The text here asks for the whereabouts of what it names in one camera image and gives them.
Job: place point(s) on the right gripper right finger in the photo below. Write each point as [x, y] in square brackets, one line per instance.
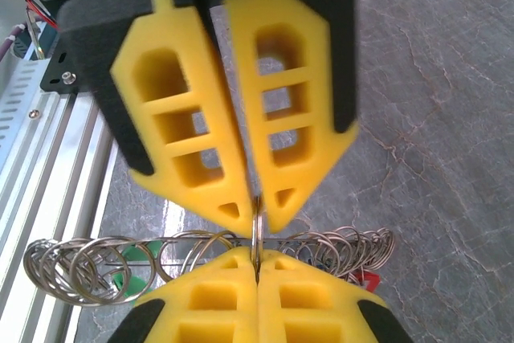
[313, 315]

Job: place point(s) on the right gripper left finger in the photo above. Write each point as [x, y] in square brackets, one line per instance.
[209, 315]

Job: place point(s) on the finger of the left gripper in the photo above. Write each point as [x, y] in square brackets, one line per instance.
[120, 126]
[345, 58]

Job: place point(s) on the red key tag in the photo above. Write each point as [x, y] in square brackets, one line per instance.
[367, 279]

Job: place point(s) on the green key tag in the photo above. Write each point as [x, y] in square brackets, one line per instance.
[134, 256]

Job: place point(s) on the metal disc with key rings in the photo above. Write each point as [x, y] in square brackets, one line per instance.
[96, 254]

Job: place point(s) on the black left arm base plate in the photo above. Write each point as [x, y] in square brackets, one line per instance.
[54, 78]

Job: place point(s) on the wide aluminium mounting rail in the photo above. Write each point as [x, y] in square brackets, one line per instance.
[40, 198]

